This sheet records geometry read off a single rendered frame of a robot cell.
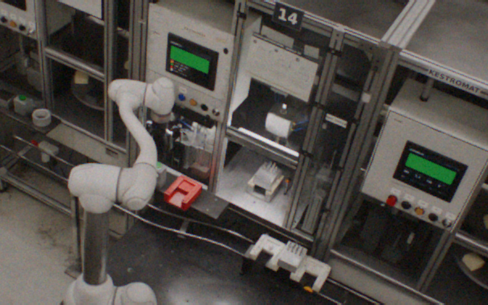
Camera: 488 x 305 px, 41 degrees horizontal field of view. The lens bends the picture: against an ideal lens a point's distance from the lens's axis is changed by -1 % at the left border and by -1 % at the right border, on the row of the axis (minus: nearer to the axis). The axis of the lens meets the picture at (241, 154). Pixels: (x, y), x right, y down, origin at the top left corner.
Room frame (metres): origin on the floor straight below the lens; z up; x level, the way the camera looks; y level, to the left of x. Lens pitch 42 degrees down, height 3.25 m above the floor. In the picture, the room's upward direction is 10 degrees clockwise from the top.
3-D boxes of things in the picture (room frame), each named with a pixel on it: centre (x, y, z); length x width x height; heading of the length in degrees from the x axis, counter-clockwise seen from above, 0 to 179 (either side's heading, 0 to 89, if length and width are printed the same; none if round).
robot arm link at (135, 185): (1.74, 0.37, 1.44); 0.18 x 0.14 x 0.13; 3
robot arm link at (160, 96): (2.30, 0.40, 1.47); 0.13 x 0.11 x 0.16; 93
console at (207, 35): (2.49, 0.27, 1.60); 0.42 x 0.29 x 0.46; 69
